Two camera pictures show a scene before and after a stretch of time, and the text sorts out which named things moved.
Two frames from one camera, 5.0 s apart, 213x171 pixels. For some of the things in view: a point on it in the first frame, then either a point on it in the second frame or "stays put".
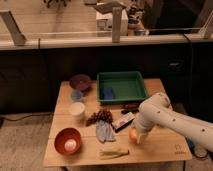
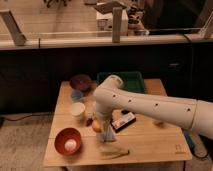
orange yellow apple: (133, 135) → (96, 126)
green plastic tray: (128, 86) stays put
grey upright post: (116, 24) stays put
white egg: (70, 145) stays put
